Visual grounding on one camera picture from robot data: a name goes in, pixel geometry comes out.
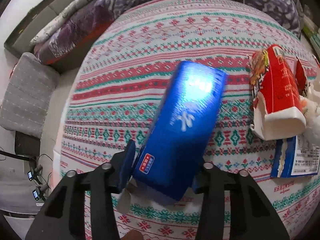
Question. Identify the blue white label card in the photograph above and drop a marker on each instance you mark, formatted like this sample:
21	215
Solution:
295	157

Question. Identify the blue carton box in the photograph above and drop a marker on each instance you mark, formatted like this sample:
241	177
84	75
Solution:
175	143

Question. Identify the white tissue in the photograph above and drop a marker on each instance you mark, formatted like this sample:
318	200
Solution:
310	106

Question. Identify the grey bed headboard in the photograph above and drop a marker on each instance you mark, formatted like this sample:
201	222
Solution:
19	41

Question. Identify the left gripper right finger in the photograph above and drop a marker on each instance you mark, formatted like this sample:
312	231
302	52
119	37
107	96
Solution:
252	214

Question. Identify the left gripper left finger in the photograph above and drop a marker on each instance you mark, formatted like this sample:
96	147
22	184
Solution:
63	213

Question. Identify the grey foam mat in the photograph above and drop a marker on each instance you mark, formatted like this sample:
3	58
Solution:
26	100

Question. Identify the person's hand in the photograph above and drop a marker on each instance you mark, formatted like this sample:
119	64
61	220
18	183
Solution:
133	235

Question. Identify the red paper cup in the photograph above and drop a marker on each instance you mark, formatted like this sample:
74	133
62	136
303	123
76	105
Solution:
276	102

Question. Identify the red snack wrapper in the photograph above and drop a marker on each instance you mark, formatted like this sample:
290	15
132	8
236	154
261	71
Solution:
301	78

